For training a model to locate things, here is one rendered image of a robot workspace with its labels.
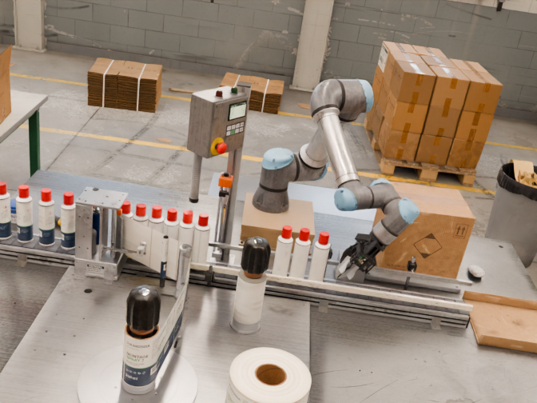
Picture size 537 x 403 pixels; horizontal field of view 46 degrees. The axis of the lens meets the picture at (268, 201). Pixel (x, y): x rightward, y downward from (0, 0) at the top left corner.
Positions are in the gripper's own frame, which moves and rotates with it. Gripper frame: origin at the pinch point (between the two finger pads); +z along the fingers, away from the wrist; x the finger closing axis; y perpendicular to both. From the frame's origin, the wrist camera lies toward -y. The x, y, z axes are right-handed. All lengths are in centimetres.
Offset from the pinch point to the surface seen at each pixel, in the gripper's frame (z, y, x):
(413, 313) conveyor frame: -6.6, 5.3, 26.9
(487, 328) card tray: -18, 4, 51
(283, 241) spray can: 1.4, 2.9, -23.4
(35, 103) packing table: 97, -156, -137
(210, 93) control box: -21, -6, -71
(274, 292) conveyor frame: 17.2, 5.7, -14.4
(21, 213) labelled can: 49, 3, -97
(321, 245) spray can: -5.5, 2.6, -12.7
